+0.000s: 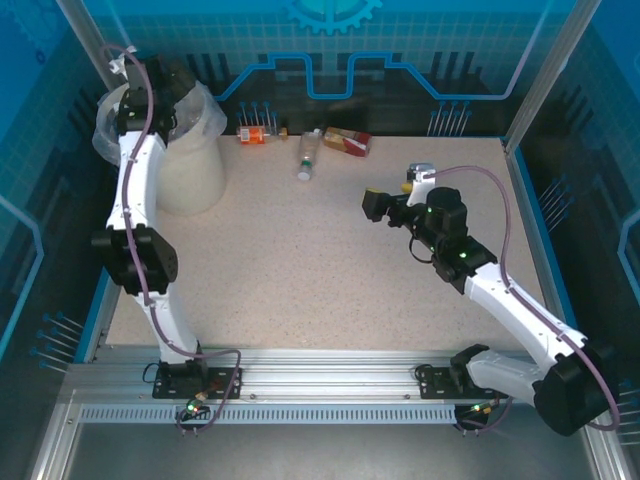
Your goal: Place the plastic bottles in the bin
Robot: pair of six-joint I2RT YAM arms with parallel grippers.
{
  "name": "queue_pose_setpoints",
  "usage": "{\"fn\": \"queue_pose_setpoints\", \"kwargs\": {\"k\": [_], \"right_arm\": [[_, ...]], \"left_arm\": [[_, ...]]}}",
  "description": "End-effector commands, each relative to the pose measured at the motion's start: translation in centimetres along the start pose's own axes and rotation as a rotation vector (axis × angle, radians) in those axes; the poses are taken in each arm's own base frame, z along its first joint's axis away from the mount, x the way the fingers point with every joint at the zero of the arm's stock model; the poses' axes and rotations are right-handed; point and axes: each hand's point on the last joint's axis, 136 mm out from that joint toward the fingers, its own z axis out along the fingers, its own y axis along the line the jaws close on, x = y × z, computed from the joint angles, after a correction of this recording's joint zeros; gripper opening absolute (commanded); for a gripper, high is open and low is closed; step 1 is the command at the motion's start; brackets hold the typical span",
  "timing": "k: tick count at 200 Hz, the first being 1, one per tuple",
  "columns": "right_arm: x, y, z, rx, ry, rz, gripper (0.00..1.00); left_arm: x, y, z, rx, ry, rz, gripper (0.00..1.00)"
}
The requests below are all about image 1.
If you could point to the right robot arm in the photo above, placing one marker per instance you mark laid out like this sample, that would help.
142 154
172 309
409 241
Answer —
515 300

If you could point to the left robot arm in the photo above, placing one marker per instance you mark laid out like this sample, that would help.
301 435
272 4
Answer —
140 175

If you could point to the clear plastic bin liner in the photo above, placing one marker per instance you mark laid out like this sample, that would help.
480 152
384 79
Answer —
215 117

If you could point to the cream plastic waste bin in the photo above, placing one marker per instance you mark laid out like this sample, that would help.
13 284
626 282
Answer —
192 175

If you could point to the bottle with red brown label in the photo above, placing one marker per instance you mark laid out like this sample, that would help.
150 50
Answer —
347 141

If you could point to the clear bottle with white cap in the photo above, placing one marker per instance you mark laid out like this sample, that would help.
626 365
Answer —
309 147

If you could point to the small bottle with orange label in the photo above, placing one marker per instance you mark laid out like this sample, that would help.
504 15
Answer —
255 135

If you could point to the grey metal panel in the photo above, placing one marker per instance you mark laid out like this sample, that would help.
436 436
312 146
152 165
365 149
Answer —
325 450

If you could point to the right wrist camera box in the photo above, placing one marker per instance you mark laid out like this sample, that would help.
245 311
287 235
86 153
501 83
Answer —
421 171

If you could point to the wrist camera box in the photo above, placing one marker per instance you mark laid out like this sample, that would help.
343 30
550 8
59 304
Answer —
120 64
421 171

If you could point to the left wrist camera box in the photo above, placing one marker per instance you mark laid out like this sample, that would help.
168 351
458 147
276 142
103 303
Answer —
120 64

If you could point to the aluminium frame post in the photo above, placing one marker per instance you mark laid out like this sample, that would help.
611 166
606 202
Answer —
547 75
102 35

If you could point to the blue table side rail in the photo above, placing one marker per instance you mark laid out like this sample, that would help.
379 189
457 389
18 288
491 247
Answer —
97 311
537 220

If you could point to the aluminium mounting rail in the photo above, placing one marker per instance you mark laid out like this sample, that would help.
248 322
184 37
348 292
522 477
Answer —
325 372

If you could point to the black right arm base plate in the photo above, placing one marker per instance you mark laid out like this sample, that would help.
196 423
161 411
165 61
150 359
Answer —
435 387

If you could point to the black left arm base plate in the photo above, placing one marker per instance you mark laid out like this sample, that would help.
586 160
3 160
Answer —
170 387

